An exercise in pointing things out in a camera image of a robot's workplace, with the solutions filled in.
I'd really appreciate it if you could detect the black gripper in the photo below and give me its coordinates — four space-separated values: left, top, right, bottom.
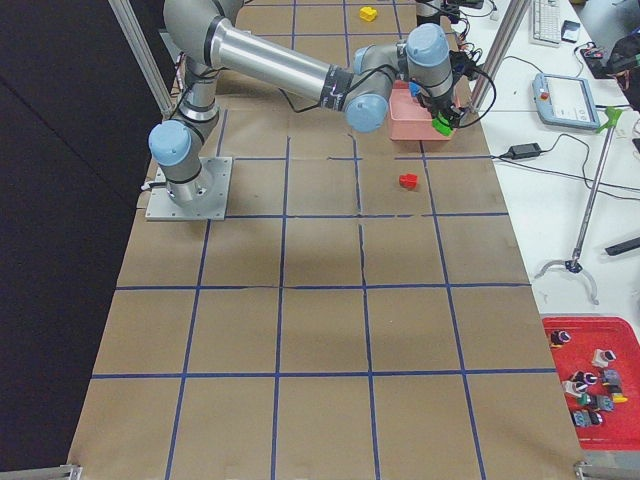
417 50 477 128

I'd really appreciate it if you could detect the blue toy block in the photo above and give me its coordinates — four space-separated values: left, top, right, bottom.
408 82 421 98

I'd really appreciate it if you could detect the green toy block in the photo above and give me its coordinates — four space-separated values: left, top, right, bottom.
432 114 454 136

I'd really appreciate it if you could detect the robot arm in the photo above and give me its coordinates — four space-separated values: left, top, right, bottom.
148 1 471 219
415 0 449 26

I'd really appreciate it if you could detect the pink plastic box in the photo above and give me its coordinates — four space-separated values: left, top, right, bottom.
387 81 455 141

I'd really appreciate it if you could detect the white keyboard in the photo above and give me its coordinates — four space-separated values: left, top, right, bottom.
529 0 561 47

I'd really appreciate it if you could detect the teach pendant tablet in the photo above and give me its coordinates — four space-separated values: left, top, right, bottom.
532 73 600 131

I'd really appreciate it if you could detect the black power adapter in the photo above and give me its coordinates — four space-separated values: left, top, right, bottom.
506 143 542 160

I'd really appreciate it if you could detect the yellow toy block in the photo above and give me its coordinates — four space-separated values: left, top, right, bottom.
359 6 378 22

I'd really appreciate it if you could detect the red toy block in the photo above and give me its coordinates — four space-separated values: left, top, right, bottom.
398 173 419 190

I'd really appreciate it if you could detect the red parts tray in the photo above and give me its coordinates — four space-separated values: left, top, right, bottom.
543 316 639 451

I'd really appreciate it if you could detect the aluminium frame post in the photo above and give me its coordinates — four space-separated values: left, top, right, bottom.
470 0 530 111

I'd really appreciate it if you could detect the green handled reacher tool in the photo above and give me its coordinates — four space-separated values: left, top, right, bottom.
534 106 622 305

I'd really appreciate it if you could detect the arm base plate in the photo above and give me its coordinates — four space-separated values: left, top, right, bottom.
146 157 233 221

